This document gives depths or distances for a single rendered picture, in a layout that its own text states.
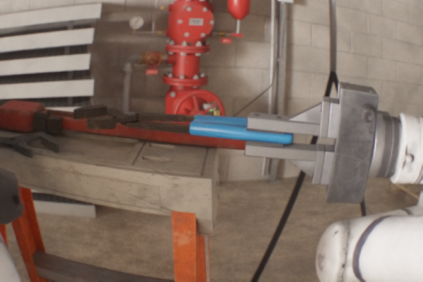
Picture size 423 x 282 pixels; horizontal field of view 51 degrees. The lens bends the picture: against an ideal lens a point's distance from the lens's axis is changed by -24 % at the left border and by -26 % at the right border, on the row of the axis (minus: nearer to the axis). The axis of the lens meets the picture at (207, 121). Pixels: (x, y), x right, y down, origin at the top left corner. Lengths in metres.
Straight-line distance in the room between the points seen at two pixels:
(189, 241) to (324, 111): 0.22
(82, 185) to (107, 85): 3.13
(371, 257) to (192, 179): 0.26
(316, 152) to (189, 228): 0.17
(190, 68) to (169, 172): 2.94
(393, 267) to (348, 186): 0.18
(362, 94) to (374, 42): 3.89
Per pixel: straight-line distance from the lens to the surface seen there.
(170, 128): 0.61
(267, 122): 0.58
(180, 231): 0.63
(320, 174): 0.59
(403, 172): 0.58
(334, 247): 0.55
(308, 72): 4.13
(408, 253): 0.43
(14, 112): 0.76
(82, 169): 0.64
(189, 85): 3.51
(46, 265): 0.98
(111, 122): 0.61
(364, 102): 0.57
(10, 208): 0.50
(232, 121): 0.63
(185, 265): 0.65
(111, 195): 0.64
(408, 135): 0.57
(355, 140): 0.57
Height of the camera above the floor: 1.38
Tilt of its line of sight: 14 degrees down
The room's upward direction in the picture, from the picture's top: 4 degrees clockwise
